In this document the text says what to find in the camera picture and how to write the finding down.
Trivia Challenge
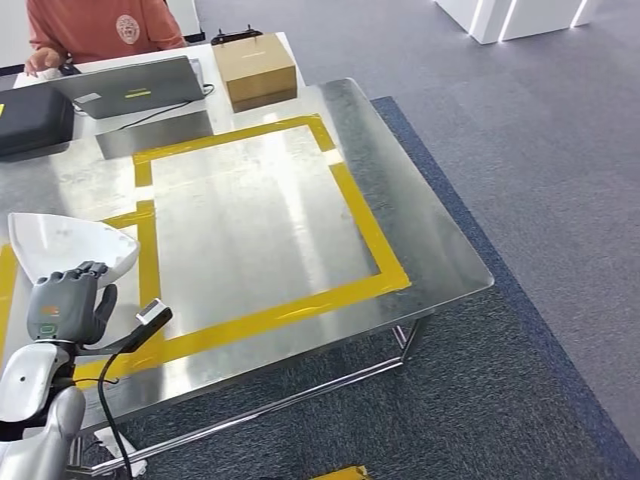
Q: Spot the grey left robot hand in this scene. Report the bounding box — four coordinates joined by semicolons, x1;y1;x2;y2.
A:
26;260;118;346

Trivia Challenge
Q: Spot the white plastic car body part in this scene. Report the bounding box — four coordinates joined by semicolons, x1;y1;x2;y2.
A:
7;211;141;291

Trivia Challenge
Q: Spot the steel workbench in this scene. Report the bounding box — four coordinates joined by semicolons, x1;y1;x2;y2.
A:
0;78;496;480

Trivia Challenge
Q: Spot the white floor plate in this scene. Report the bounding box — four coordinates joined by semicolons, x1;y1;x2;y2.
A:
94;425;149;480

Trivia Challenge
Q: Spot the black zip case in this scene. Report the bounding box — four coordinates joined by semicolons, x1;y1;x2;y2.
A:
0;84;76;160

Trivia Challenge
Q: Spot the grey laptop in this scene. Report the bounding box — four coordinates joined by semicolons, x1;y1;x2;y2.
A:
50;54;207;122

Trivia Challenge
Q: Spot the person's hand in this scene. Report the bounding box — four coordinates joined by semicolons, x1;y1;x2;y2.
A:
23;46;66;79

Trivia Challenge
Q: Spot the white desk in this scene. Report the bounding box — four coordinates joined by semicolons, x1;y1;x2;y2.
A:
12;31;307;121

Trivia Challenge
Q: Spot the person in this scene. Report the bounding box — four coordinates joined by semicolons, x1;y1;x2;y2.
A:
23;0;189;79

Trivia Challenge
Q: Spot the brown cardboard box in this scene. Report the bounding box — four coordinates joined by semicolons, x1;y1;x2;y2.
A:
212;33;298;114

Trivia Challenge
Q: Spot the black camera bracket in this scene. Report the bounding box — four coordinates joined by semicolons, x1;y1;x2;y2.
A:
75;305;174;359

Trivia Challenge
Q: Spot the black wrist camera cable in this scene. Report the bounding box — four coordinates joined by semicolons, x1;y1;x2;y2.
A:
96;351;136;480

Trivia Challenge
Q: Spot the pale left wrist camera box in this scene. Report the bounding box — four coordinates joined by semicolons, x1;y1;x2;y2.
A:
136;298;167;327

